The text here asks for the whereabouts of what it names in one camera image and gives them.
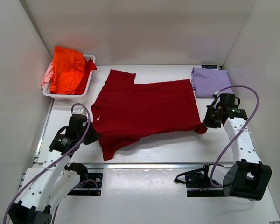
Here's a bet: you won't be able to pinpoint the small black display device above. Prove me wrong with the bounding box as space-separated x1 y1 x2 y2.
201 65 218 69

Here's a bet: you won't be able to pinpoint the white plastic basket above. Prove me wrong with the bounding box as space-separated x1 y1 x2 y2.
42 54 96 99

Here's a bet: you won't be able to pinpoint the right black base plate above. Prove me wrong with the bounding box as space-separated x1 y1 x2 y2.
185 171 226 198

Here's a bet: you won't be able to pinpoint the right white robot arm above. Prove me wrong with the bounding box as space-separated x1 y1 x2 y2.
174 93 272 201

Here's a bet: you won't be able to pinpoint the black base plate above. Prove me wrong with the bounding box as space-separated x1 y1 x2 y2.
68 169 103 196
185 171 226 198

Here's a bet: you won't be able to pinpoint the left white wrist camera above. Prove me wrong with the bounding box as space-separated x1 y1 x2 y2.
71 107 87 118

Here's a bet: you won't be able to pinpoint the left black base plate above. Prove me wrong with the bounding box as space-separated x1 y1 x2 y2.
68 169 103 196

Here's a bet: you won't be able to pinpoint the orange t shirt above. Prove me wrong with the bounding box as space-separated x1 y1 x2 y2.
50 46 85 95

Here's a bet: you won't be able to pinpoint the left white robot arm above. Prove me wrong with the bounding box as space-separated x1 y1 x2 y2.
8 114 99 224

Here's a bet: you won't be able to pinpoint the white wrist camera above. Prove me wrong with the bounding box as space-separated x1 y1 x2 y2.
212 92 220 104
71 107 87 118

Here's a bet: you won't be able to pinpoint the pink t shirt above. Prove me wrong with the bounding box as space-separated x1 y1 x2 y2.
41 63 53 89

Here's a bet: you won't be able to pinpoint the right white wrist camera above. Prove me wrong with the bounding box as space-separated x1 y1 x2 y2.
212 92 220 104

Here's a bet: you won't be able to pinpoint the aluminium rail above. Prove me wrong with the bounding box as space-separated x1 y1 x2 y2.
84 162 234 169

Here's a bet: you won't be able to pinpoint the folded lilac t shirt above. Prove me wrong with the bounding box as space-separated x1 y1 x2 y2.
191 68 231 98

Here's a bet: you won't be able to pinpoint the red t shirt in basket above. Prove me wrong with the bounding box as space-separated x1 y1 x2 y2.
74 58 97 95

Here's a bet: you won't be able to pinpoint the dark red t shirt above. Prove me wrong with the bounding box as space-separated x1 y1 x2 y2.
91 70 207 161

